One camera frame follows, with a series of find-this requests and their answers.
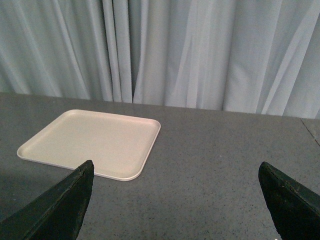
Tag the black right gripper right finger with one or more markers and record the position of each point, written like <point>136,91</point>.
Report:
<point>294,208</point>

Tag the grey curtain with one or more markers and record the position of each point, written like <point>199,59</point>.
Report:
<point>252,56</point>

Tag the beige rectangular tray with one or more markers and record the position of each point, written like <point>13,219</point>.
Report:
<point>118,145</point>

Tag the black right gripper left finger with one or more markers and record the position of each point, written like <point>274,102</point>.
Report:
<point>57,214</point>

